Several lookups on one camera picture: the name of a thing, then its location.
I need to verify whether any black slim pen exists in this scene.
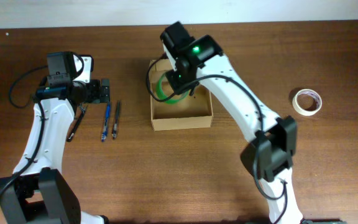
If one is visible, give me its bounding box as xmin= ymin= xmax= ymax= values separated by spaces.
xmin=66 ymin=105 xmax=87 ymax=142

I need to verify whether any white masking tape roll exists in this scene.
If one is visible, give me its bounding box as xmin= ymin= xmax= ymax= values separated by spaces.
xmin=292 ymin=89 xmax=323 ymax=116

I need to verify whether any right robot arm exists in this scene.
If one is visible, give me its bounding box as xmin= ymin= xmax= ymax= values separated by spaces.
xmin=160 ymin=22 xmax=303 ymax=223

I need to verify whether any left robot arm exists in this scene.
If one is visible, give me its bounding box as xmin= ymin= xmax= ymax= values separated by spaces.
xmin=0 ymin=51 xmax=109 ymax=223

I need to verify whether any open cardboard box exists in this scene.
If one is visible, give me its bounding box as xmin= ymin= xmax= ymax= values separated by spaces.
xmin=149 ymin=59 xmax=213 ymax=131

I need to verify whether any dark grey pen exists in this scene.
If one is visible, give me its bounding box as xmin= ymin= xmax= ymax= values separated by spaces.
xmin=112 ymin=100 xmax=121 ymax=140

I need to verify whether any blue ballpoint pen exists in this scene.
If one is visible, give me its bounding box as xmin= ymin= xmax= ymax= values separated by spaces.
xmin=101 ymin=101 xmax=111 ymax=142

